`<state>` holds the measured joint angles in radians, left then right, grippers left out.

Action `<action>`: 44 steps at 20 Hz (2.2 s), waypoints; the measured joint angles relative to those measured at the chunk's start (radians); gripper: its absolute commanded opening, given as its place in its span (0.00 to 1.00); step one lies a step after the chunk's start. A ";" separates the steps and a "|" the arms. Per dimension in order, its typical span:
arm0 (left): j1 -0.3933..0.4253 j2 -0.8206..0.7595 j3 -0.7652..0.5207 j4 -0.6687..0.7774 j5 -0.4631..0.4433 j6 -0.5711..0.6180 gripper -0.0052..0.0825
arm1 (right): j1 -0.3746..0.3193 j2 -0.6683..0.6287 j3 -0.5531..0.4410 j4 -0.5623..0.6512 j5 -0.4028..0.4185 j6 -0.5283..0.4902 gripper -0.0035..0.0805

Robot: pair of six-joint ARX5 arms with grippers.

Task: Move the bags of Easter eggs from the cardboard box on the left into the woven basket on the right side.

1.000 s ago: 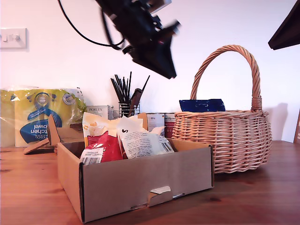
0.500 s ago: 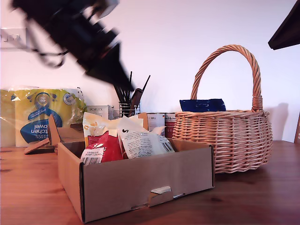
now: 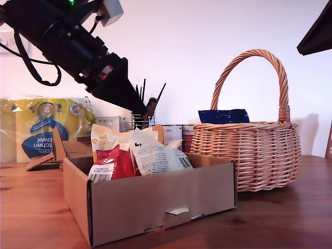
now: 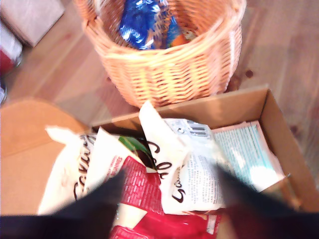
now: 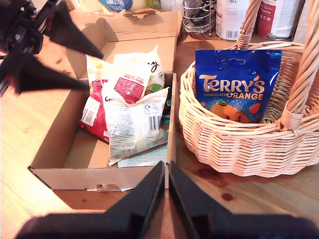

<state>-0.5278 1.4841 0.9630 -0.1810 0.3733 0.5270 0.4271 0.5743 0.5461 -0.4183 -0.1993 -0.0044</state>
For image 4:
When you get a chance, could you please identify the red and cream egg bag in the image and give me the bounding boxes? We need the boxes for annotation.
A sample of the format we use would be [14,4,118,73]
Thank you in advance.
[37,125,222,239]

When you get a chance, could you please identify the white tin can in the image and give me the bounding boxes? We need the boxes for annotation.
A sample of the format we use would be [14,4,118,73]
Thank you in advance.
[0,77,7,105]

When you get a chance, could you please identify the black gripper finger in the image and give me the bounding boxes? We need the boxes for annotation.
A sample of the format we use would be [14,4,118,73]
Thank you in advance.
[53,170,127,239]
[214,166,302,239]

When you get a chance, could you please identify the green Galaxy truffle egg bag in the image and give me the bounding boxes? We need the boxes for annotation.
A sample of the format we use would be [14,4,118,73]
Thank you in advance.
[118,101,192,180]

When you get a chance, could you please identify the woven wicker basket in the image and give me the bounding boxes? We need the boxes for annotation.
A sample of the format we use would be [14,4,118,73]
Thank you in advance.
[73,0,247,108]

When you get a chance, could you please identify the white printed paper sheet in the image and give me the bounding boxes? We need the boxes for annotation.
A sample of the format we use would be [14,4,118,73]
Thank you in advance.
[213,120,286,194]

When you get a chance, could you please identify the grey patterned carton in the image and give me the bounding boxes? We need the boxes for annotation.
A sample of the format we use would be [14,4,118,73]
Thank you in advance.
[0,0,66,48]

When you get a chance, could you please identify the red label tin can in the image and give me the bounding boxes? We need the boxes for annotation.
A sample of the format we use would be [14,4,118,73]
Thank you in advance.
[0,22,23,75]

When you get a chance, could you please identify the blue Terry's chocolate bag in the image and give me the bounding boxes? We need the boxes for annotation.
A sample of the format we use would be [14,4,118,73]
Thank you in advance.
[119,0,200,50]

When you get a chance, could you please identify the brown cardboard box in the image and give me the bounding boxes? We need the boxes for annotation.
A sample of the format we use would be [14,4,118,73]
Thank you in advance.
[0,86,319,239]

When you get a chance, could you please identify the cream Galaxy egg bag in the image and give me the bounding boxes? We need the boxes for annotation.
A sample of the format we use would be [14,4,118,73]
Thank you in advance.
[159,118,227,216]

